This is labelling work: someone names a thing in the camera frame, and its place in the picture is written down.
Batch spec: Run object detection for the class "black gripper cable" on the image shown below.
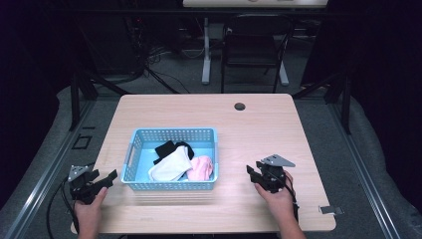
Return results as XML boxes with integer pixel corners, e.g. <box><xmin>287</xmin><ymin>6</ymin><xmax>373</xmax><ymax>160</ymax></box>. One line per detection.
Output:
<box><xmin>46</xmin><ymin>176</ymin><xmax>80</xmax><ymax>239</ymax></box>
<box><xmin>267</xmin><ymin>169</ymin><xmax>301</xmax><ymax>223</ymax></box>

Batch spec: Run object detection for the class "black floor cable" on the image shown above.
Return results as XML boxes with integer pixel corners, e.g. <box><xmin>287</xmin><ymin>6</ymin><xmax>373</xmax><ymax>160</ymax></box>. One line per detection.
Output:
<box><xmin>142</xmin><ymin>65</ymin><xmax>191</xmax><ymax>95</ymax></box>

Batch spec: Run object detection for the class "light blue plastic basket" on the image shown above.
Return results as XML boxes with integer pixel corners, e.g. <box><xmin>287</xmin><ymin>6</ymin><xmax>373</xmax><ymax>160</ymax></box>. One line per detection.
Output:
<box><xmin>119</xmin><ymin>126</ymin><xmax>220</xmax><ymax>192</ymax></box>

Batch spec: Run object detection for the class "black chair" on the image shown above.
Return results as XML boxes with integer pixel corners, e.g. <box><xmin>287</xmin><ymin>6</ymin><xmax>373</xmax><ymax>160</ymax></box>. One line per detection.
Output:
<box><xmin>220</xmin><ymin>13</ymin><xmax>297</xmax><ymax>95</ymax></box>

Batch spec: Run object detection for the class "black metal frame stand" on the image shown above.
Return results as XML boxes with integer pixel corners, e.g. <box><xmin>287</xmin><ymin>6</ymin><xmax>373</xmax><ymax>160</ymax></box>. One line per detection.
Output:
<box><xmin>68</xmin><ymin>71</ymin><xmax>131</xmax><ymax>132</ymax></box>
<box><xmin>292</xmin><ymin>71</ymin><xmax>353</xmax><ymax>135</ymax></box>

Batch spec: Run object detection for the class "pink sock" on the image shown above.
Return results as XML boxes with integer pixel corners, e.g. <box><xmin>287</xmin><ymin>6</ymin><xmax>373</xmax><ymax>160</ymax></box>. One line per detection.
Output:
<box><xmin>186</xmin><ymin>155</ymin><xmax>214</xmax><ymax>182</ymax></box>

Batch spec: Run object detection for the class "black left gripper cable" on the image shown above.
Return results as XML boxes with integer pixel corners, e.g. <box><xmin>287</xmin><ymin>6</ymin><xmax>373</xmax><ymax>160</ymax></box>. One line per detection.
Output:
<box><xmin>46</xmin><ymin>176</ymin><xmax>80</xmax><ymax>239</ymax></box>

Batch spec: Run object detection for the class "white desk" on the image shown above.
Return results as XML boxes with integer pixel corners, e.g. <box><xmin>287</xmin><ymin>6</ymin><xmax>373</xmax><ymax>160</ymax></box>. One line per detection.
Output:
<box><xmin>181</xmin><ymin>0</ymin><xmax>329</xmax><ymax>87</ymax></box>

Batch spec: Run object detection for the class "dark curtain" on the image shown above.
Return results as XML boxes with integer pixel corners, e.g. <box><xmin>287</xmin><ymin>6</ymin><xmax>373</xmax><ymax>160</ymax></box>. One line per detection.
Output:
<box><xmin>0</xmin><ymin>0</ymin><xmax>78</xmax><ymax>209</ymax></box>
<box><xmin>326</xmin><ymin>0</ymin><xmax>422</xmax><ymax>213</ymax></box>

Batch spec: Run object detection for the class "black sock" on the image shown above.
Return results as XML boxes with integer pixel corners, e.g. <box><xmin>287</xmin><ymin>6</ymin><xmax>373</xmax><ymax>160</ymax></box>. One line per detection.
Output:
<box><xmin>152</xmin><ymin>139</ymin><xmax>196</xmax><ymax>165</ymax></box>

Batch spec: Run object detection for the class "person's left hand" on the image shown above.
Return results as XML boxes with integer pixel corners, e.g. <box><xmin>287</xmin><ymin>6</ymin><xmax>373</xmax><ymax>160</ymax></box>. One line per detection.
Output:
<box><xmin>73</xmin><ymin>186</ymin><xmax>109</xmax><ymax>223</ymax></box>

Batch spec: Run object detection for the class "person's right hand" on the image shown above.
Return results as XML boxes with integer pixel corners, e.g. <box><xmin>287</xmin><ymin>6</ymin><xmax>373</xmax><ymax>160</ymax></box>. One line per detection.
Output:
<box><xmin>253</xmin><ymin>170</ymin><xmax>297</xmax><ymax>220</ymax></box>

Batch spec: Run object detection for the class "aluminium floor rail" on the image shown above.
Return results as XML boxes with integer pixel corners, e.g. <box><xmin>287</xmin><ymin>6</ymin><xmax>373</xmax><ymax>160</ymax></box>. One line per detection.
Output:
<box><xmin>329</xmin><ymin>102</ymin><xmax>403</xmax><ymax>239</ymax></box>
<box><xmin>2</xmin><ymin>99</ymin><xmax>98</xmax><ymax>239</ymax></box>

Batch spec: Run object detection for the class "white sock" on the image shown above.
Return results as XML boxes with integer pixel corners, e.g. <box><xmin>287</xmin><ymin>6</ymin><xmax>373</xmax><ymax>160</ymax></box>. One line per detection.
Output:
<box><xmin>147</xmin><ymin>144</ymin><xmax>194</xmax><ymax>182</ymax></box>

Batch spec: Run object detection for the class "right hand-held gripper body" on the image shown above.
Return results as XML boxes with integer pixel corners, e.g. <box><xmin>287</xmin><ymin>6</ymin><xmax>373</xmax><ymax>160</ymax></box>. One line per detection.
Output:
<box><xmin>260</xmin><ymin>153</ymin><xmax>297</xmax><ymax>194</ymax></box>

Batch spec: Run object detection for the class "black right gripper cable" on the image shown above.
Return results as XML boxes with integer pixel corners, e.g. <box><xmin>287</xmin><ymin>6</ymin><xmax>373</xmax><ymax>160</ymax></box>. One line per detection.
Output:
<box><xmin>267</xmin><ymin>169</ymin><xmax>301</xmax><ymax>223</ymax></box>

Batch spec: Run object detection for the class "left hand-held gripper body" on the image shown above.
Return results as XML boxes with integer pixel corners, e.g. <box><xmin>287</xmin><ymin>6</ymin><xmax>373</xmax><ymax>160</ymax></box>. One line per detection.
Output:
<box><xmin>67</xmin><ymin>164</ymin><xmax>102</xmax><ymax>205</ymax></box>

